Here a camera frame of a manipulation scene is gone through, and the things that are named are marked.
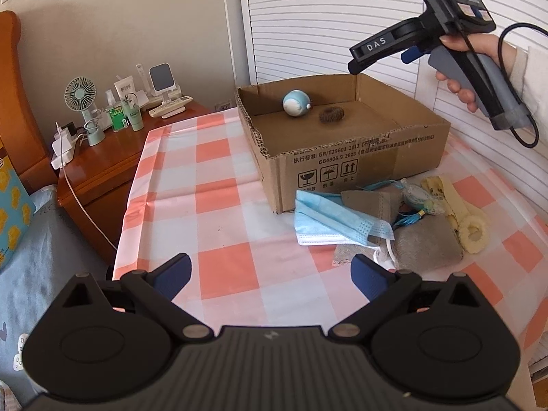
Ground grey sachet bag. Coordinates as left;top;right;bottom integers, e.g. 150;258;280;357
333;187;403;269

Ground blue surgical face mask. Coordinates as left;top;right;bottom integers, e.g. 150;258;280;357
295;190;395;247

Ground floral patchwork sachet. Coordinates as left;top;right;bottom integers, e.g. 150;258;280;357
363;178;447;230

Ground brown hair scrunchie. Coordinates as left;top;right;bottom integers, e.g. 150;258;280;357
319;106;345;123

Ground cream hair scrunchie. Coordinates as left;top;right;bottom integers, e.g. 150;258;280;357
457;215;489;254

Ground yellow cleaning cloth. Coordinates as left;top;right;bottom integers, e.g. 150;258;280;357
421;175;486;234

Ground blue plush doll keychain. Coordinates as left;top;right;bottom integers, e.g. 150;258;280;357
282;90;311;117

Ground grey stuffed sachet pillow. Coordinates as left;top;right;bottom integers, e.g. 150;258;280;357
390;215;463;275

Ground person right forearm sleeve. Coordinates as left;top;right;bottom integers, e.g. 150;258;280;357
510;47;548;120

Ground person right hand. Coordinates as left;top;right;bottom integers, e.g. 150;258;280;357
436;34;518;112

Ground pink checkered tablecloth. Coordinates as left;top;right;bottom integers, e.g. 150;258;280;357
114;110;547;351

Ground brown cardboard box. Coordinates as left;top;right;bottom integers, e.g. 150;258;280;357
236;74;450;213

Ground wooden nightstand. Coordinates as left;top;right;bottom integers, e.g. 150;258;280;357
58;102;211;265

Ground white louvered closet doors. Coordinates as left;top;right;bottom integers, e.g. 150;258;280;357
225;0;547;215

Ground green bottle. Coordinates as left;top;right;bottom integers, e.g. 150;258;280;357
105;89;128;133

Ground white remote control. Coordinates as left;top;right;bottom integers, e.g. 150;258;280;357
149;96;193;119

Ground wooden bed headboard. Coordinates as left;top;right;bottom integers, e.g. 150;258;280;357
0;11;58;193

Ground white phone stand mirror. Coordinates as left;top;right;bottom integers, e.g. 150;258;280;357
149;62;182;106

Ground green desk fan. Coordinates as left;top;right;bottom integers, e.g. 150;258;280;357
63;76;105;147

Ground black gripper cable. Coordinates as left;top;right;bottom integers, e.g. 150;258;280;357
460;22;548;150

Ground white charging cable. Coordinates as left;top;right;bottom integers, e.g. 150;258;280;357
54;122;119;252

